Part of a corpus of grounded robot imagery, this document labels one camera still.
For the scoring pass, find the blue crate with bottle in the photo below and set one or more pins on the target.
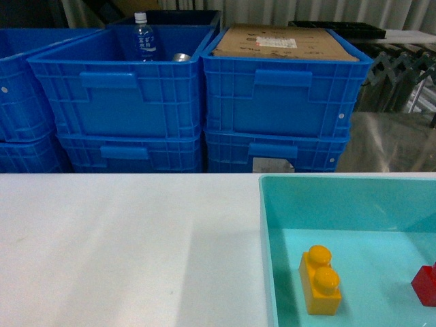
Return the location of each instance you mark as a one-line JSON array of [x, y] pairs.
[[96, 86]]

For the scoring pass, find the silver metal can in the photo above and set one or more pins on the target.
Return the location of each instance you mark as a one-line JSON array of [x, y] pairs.
[[181, 57]]

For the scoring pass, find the yellow toy block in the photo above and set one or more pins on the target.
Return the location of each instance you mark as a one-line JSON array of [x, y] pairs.
[[320, 282]]

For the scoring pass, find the teal plastic tray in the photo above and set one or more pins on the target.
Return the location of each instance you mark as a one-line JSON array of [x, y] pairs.
[[380, 231]]

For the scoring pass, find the blue crate with cardboard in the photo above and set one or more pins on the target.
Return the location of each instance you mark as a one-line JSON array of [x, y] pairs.
[[283, 97]]

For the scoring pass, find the grey expandable roller conveyor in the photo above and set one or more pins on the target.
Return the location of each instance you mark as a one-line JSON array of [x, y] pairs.
[[401, 79]]

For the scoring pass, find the far left upper blue crate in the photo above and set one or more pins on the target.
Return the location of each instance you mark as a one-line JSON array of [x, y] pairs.
[[25, 112]]

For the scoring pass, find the far left lower blue crate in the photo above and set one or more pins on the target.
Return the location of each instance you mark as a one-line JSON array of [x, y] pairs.
[[44, 155]]

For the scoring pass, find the lower left-middle blue crate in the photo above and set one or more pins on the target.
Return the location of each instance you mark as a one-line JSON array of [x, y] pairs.
[[107, 154]]

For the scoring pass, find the lower right blue crate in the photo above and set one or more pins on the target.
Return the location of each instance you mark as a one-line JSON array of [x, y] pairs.
[[234, 152]]

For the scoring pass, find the rear dark blue crate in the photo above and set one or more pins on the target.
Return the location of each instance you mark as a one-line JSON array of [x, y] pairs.
[[202, 19]]

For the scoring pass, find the black plastic tray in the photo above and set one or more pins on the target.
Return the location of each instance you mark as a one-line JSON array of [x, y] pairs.
[[347, 30]]

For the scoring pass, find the brown cardboard box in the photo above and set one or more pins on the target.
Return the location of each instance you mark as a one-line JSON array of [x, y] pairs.
[[267, 42]]

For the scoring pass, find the red toy block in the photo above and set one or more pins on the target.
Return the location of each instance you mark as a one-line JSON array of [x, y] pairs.
[[424, 285]]

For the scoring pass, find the clear water bottle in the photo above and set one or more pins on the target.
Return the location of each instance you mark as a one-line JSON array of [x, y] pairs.
[[144, 38]]

